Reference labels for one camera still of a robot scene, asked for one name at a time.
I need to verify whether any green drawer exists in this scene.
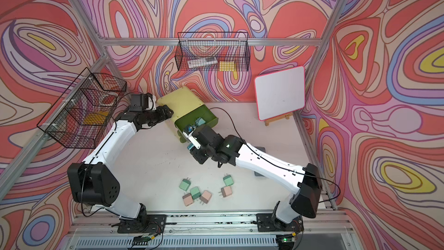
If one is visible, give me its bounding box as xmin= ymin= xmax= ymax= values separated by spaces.
xmin=175 ymin=105 xmax=219 ymax=136

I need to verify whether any yellow green drawer cabinet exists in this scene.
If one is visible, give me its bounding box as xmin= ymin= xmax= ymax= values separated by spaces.
xmin=156 ymin=87 xmax=204 ymax=143

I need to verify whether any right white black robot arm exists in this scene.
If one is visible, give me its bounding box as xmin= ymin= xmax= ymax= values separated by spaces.
xmin=182 ymin=125 xmax=323 ymax=224

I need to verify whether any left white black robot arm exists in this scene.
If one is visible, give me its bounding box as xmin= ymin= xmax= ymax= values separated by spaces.
xmin=67 ymin=105 xmax=173 ymax=219

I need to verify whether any green plug right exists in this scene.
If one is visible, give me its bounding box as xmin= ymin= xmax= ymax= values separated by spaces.
xmin=223 ymin=175 xmax=234 ymax=186

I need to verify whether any green plug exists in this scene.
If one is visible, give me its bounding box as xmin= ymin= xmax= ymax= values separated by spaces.
xmin=179 ymin=178 xmax=191 ymax=192
xmin=190 ymin=187 xmax=202 ymax=200
xmin=223 ymin=175 xmax=234 ymax=186

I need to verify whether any yellow block in left basket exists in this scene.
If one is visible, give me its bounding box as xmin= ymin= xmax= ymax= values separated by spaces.
xmin=82 ymin=111 xmax=109 ymax=126

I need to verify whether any yellow block in basket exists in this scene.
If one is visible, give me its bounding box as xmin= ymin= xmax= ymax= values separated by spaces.
xmin=219 ymin=61 xmax=237 ymax=72
xmin=82 ymin=111 xmax=109 ymax=126

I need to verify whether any pink plug right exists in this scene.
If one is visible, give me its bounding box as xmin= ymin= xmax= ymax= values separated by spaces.
xmin=220 ymin=186 xmax=232 ymax=198

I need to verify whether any pink plug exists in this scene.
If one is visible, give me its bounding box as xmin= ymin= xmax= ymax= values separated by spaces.
xmin=182 ymin=193 xmax=194 ymax=207
xmin=200 ymin=190 xmax=212 ymax=204
xmin=220 ymin=186 xmax=232 ymax=198

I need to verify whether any green plug left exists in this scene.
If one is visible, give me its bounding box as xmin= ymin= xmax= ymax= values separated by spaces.
xmin=179 ymin=178 xmax=191 ymax=192

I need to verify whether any green plug centre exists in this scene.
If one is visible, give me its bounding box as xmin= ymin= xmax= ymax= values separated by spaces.
xmin=190 ymin=187 xmax=202 ymax=200

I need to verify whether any pink plug centre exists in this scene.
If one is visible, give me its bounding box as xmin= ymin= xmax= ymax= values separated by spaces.
xmin=200 ymin=190 xmax=212 ymax=204

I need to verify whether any pink plug left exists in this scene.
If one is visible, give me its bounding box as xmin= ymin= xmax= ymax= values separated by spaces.
xmin=182 ymin=193 xmax=194 ymax=207

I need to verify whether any wooden easel stand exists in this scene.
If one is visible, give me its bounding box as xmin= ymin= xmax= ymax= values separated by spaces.
xmin=264 ymin=112 xmax=293 ymax=126

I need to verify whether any grey box in back basket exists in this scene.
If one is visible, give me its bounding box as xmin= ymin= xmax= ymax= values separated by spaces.
xmin=187 ymin=57 xmax=218 ymax=69

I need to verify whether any yellow block in back basket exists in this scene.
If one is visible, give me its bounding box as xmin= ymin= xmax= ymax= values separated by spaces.
xmin=219 ymin=61 xmax=237 ymax=72

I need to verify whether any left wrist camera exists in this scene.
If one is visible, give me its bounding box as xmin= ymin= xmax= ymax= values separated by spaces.
xmin=129 ymin=93 xmax=156 ymax=112

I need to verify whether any black wire basket left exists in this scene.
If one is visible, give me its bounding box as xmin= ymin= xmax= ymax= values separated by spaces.
xmin=37 ymin=68 xmax=127 ymax=149

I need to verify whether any black wire basket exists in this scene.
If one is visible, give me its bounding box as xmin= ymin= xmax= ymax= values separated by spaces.
xmin=37 ymin=68 xmax=127 ymax=149
xmin=175 ymin=31 xmax=250 ymax=72

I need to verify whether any white board pink frame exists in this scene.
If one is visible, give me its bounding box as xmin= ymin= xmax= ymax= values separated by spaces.
xmin=254 ymin=67 xmax=305 ymax=121

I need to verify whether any black wire basket back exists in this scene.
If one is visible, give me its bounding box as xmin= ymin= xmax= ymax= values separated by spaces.
xmin=175 ymin=31 xmax=250 ymax=72

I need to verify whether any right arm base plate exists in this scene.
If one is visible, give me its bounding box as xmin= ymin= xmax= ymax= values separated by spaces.
xmin=254 ymin=213 xmax=304 ymax=233

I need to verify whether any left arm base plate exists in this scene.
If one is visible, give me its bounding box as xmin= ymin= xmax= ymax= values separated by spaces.
xmin=117 ymin=214 xmax=167 ymax=234

